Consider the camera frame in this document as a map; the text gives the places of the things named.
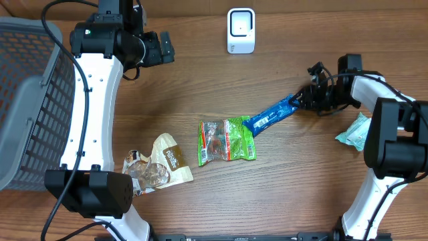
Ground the blue Oreo packet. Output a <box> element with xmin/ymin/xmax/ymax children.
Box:
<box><xmin>243</xmin><ymin>94</ymin><xmax>299</xmax><ymax>137</ymax></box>

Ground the green snack bag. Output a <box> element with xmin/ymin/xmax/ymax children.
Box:
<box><xmin>198</xmin><ymin>116</ymin><xmax>257</xmax><ymax>167</ymax></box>

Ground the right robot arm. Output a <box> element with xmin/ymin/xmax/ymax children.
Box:
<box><xmin>289</xmin><ymin>54</ymin><xmax>427</xmax><ymax>240</ymax></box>

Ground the light teal snack packet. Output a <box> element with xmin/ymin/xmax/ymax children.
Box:
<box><xmin>335</xmin><ymin>112</ymin><xmax>371</xmax><ymax>151</ymax></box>

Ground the grey plastic shopping basket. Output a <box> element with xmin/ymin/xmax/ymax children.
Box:
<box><xmin>1</xmin><ymin>17</ymin><xmax>75</xmax><ymax>191</ymax></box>

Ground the beige cookie bag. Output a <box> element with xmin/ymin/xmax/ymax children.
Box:
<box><xmin>122</xmin><ymin>133</ymin><xmax>193</xmax><ymax>197</ymax></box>

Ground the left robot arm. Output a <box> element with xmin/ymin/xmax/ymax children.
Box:
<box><xmin>44</xmin><ymin>0</ymin><xmax>175</xmax><ymax>240</ymax></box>

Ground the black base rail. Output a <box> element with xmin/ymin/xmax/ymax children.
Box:
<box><xmin>94</xmin><ymin>230</ymin><xmax>393</xmax><ymax>241</ymax></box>

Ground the white barcode scanner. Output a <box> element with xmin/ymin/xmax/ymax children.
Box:
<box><xmin>227</xmin><ymin>7</ymin><xmax>255</xmax><ymax>54</ymax></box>

